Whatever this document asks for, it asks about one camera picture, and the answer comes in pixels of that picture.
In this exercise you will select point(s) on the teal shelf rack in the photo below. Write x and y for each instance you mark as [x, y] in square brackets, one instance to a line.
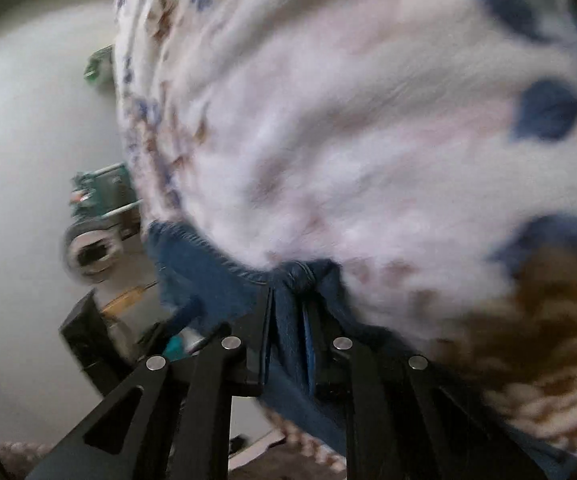
[111, 190]

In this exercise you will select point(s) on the bed with floral bedspread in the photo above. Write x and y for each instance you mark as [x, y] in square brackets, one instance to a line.
[343, 135]

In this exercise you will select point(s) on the blue denim pants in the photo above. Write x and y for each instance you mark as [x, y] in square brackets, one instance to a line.
[288, 340]

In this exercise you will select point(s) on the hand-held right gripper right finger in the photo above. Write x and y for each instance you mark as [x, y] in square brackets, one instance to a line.
[312, 347]

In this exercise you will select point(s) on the standing fan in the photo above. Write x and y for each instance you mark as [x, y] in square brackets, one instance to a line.
[91, 255]

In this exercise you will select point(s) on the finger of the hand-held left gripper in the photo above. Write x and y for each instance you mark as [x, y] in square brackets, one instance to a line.
[186, 316]

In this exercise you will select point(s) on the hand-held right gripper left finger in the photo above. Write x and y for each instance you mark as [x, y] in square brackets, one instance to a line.
[253, 355]

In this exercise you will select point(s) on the clear plastic bag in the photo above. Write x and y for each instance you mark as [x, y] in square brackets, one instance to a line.
[99, 65]

